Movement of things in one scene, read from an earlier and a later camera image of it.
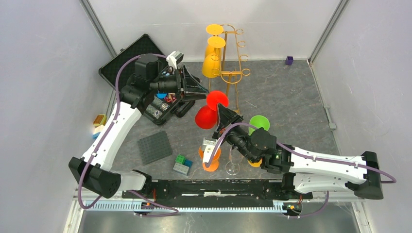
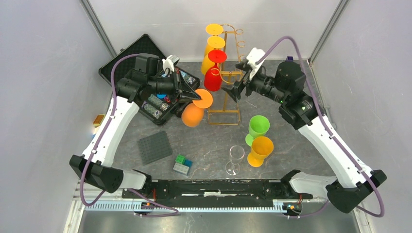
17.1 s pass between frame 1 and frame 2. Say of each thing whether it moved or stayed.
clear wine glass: stayed
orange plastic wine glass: moved
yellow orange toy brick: stayed
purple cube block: stayed
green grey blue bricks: stayed
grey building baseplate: stayed
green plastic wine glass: stayed
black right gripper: moved
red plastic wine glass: moved
